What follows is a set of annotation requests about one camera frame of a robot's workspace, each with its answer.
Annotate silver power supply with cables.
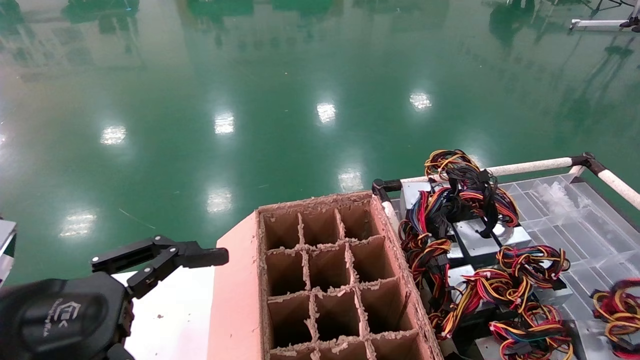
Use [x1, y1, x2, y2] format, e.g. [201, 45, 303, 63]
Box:
[590, 278, 640, 360]

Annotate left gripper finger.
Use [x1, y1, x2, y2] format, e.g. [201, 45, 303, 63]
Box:
[91, 236, 230, 300]
[106, 344, 135, 360]

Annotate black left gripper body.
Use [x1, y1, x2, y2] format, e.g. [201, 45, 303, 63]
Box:
[0, 272, 134, 360]

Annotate white metal base bar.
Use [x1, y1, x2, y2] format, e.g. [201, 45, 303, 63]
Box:
[570, 18, 634, 32]

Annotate white padded tube cart frame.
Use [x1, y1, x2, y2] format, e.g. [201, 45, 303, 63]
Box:
[381, 156, 640, 236]

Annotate tube frame shelf rack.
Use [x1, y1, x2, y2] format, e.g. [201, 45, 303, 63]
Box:
[0, 219, 19, 289]

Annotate crumpled clear plastic wrap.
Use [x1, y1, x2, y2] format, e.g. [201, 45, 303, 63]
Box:
[537, 180, 594, 214]

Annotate black tube joint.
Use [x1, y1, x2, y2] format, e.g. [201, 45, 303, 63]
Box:
[571, 152, 607, 175]
[372, 178, 404, 202]

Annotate silver power supply with fan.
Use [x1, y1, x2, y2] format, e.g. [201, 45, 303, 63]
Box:
[447, 217, 532, 269]

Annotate clear plastic divider tray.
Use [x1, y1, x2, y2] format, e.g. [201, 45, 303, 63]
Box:
[500, 172, 640, 360]

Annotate brown cardboard divider box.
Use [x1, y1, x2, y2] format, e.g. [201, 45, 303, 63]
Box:
[207, 190, 444, 360]

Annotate black stand legs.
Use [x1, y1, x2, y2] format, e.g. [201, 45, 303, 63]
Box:
[590, 0, 640, 15]

